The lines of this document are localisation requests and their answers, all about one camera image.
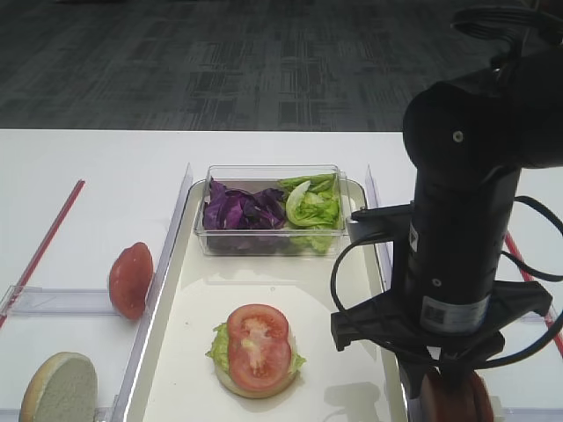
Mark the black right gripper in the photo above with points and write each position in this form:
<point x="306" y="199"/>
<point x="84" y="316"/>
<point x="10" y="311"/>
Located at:
<point x="383" y="320"/>

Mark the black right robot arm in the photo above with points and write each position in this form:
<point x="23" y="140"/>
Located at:
<point x="469" y="139"/>

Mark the stack of meat slices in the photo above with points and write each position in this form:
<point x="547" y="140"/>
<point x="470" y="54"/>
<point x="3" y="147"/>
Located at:
<point x="441" y="401"/>

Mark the lower tomato slice on bun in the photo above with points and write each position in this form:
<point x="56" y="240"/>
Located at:
<point x="259" y="365"/>

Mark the tomato slice on bun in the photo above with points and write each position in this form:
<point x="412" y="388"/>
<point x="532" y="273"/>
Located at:
<point x="259" y="365"/>
<point x="257" y="321"/>

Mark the upper tomato slice on bun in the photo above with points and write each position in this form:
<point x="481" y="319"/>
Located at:
<point x="257" y="321"/>

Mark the green lettuce leaves in container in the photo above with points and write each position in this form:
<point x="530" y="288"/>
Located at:
<point x="312" y="202"/>

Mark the lettuce leaf on bun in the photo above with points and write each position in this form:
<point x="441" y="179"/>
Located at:
<point x="218" y="351"/>

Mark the upright tomato slices left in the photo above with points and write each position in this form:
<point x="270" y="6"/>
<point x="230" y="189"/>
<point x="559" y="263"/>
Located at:
<point x="129" y="281"/>

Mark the right red rod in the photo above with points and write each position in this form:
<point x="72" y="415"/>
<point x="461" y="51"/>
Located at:
<point x="550" y="317"/>

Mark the red rod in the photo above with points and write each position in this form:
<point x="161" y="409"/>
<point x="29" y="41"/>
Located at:
<point x="550" y="317"/>
<point x="44" y="250"/>

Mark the white rectangular metal tray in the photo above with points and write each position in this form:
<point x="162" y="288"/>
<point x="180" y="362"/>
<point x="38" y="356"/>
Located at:
<point x="178" y="381"/>

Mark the clear plastic salad container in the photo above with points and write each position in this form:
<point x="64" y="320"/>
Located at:
<point x="290" y="240"/>

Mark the purple cabbage leaves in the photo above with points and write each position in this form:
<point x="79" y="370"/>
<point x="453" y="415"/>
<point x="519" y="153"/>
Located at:
<point x="231" y="208"/>

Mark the upright bun half left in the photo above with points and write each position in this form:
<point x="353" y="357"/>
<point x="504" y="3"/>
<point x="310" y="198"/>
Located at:
<point x="64" y="388"/>

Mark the left red rod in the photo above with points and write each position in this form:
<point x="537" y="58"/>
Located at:
<point x="44" y="250"/>

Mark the upper left clear holder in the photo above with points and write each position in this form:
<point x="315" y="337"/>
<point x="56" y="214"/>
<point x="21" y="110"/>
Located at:
<point x="40" y="301"/>

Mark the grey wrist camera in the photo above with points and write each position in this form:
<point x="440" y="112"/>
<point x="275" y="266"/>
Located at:
<point x="385" y="223"/>

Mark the left clear vertical rail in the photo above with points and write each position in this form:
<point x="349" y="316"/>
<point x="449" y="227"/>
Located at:
<point x="122" y="402"/>

